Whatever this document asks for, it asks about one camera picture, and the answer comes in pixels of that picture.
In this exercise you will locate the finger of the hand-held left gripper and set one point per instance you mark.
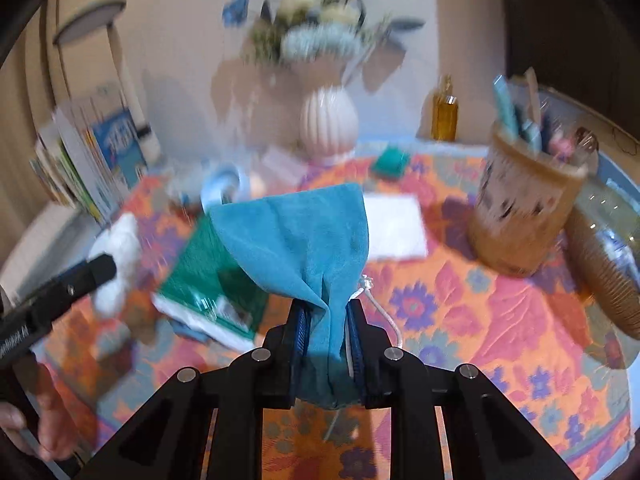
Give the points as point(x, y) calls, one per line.
point(92, 272)

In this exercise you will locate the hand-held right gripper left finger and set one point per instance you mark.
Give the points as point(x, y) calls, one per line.
point(300, 332)

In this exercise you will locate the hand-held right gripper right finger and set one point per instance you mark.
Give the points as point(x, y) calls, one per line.
point(357, 342)

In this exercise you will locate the white fluffy plush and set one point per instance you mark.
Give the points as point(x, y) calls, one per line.
point(122, 245)

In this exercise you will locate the teal cloth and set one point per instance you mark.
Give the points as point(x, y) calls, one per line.
point(290, 240)

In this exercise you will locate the person's left hand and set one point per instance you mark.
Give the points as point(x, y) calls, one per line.
point(52, 410)

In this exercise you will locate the green book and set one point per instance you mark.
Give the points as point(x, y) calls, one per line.
point(205, 280)

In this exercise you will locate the row of books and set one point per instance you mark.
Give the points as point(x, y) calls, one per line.
point(95, 160)

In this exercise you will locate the floral tablecloth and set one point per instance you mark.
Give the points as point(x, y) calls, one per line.
point(475, 310)

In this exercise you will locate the white tape roll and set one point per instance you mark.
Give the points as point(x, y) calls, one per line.
point(225, 185)

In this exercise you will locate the white plastic packet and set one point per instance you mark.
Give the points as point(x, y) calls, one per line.
point(282, 165)

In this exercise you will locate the white rolled tube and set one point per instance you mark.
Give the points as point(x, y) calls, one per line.
point(142, 110)

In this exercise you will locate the small teal clip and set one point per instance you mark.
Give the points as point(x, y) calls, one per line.
point(392, 162)

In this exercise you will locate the cardboard pen holder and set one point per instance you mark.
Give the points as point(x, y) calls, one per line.
point(520, 210)

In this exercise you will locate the white ribbed vase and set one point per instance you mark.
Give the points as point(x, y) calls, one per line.
point(327, 120)

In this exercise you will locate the amber glass bottle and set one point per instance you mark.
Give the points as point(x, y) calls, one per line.
point(445, 115)

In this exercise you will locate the brown ribbed basket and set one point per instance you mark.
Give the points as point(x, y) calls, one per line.
point(597, 290)

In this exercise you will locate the white desk lamp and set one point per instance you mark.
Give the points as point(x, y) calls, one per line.
point(90, 22)

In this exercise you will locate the bunch of pens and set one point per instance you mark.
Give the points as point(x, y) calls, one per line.
point(525, 120)

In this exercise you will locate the blue and white flower bouquet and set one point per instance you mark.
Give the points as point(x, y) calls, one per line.
point(310, 40)

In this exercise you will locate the dark screen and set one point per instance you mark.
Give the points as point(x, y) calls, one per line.
point(565, 25)

